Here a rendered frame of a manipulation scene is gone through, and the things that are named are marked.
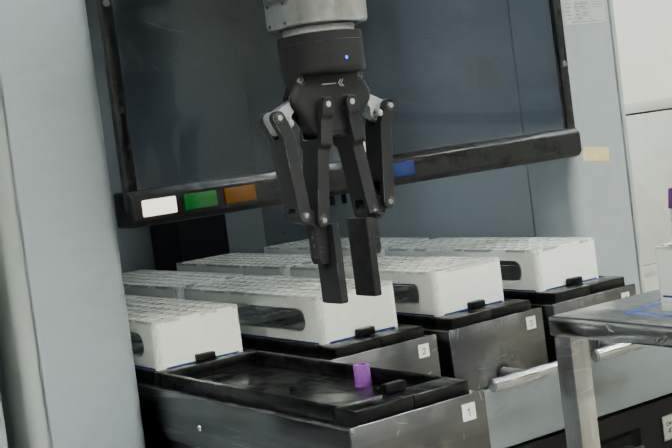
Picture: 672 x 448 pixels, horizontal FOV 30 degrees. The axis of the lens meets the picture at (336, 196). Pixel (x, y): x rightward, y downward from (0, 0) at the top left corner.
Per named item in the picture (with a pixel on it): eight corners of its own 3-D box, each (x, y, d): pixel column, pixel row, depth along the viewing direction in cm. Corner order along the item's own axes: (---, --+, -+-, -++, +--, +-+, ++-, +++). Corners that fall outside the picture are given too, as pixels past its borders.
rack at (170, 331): (48, 360, 149) (41, 308, 148) (125, 343, 154) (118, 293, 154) (161, 384, 124) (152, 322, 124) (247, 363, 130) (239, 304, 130)
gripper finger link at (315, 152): (336, 97, 108) (322, 96, 108) (334, 227, 108) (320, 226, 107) (311, 101, 112) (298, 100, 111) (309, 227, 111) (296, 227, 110)
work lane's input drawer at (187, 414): (30, 416, 151) (19, 343, 150) (134, 391, 159) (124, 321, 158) (395, 534, 91) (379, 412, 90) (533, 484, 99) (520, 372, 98)
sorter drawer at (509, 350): (163, 350, 189) (155, 291, 188) (242, 332, 196) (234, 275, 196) (483, 402, 129) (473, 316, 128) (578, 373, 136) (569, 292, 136)
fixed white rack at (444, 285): (293, 315, 160) (287, 267, 160) (356, 301, 166) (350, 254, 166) (440, 329, 136) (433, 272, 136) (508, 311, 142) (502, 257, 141)
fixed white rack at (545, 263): (387, 294, 169) (382, 248, 169) (444, 281, 175) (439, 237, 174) (542, 303, 144) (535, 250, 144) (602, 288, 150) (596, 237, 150)
